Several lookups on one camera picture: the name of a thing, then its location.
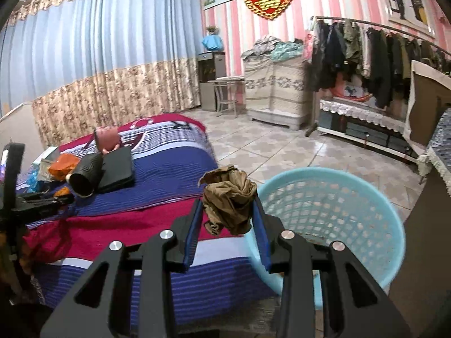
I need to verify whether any black cylinder tube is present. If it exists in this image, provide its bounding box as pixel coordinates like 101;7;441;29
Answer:
68;153;103;198

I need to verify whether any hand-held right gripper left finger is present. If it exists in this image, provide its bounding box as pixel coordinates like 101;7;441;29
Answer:
39;199;205;338

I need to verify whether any blue plastic wrapper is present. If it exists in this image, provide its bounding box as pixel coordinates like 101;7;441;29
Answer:
26;171;48;191

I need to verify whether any brown wooden cabinet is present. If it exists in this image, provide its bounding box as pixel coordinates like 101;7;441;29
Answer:
388;169;451;324

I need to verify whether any blue bag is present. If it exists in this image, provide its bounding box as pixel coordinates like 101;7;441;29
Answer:
202;34;224;52

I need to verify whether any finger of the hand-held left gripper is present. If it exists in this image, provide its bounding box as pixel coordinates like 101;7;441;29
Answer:
12;193;75;219

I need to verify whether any orange plastic bag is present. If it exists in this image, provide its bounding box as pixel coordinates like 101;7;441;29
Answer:
48;153;81;181

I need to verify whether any teal knitted cloth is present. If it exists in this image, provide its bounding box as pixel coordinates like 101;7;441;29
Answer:
271;41;304;60

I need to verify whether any white teal box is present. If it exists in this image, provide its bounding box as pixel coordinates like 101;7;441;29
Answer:
32;146;60;168

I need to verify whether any metal clothes rack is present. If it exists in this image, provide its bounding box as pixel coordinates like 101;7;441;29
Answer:
305;16;451;138

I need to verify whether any light blue plastic basket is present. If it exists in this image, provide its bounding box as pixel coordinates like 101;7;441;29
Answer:
244;167;406;310

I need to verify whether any low cabinet with lace cover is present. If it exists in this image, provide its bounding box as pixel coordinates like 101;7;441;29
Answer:
319;99;428;164

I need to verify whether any row of hanging clothes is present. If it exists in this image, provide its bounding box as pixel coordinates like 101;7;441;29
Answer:
310;19;451;110

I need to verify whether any blue floral curtain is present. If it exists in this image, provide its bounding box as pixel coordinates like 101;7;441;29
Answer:
0;0;205;145

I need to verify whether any pink piggy bank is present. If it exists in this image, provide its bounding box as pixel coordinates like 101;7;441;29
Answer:
94;126;122;155

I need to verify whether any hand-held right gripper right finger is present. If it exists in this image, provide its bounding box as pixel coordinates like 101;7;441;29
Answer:
253;195;412;338

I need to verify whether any pile of grey clothes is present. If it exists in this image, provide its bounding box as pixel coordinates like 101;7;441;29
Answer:
241;35;282;60

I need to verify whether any red white printed box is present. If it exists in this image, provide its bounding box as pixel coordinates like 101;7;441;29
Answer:
331;81;374;103

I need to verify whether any brown board with white cover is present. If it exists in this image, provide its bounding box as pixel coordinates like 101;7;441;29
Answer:
403;60;451;146

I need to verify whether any striped blue red blanket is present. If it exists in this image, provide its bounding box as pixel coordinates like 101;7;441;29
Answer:
16;113;282;324

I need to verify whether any pink hanging bag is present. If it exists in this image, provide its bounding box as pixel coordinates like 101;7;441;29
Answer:
303;32;316;64

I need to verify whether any framed wall poster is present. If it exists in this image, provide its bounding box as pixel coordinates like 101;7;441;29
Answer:
381;0;437;37

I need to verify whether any small folding table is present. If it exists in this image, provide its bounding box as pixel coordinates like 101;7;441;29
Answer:
208;76;245;117

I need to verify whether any olive brown cloth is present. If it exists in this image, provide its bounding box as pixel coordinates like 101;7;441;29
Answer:
198;165;257;236

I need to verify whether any blue patterned fringed cloth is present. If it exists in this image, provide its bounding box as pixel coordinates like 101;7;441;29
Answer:
417;107;451;198

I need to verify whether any grey water dispenser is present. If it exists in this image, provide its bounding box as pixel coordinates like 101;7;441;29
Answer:
196;51;226;111

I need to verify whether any black laptop case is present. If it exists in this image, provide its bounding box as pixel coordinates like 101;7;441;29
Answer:
97;147;135;194

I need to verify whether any cabinet with patterned cover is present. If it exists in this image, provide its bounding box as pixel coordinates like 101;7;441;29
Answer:
243;56;312;131

